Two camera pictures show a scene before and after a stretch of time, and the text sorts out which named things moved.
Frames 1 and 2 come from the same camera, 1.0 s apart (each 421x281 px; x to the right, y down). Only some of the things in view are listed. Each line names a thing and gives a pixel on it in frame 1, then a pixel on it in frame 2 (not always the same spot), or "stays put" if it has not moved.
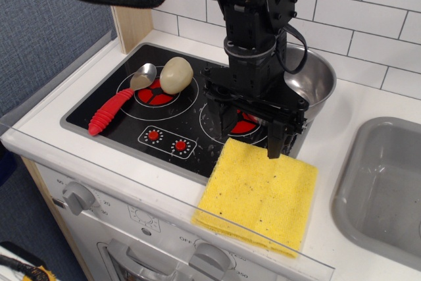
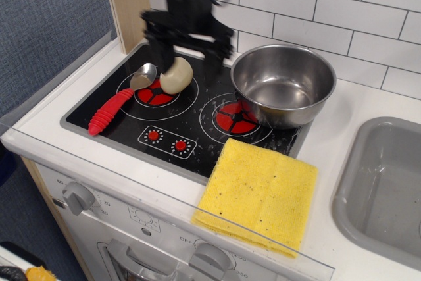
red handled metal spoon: [142, 77] stays put
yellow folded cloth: [251, 197] stays put
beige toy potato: [175, 75] stays put
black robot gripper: [254, 81] → [188, 19]
